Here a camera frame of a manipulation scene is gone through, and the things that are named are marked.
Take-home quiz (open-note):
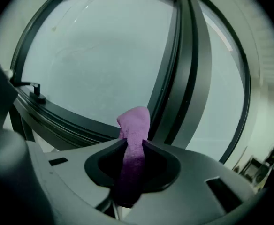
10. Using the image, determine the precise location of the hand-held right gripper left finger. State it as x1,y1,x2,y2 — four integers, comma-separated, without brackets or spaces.
26,138,129,220

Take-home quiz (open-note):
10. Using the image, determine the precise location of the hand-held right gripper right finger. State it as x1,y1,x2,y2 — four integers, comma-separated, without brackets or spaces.
124,139,266,225

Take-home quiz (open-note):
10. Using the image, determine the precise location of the purple cloth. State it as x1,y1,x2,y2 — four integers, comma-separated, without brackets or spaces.
114,106,151,208

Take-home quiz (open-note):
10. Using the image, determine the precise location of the black speaker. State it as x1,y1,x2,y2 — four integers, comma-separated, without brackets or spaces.
254,164,273,187

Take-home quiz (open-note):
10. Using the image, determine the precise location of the black-framed glass window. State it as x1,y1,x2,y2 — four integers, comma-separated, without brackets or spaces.
9,0,251,165

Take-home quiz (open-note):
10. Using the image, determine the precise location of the black window handle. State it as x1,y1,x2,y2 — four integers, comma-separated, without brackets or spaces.
4,69,47,104

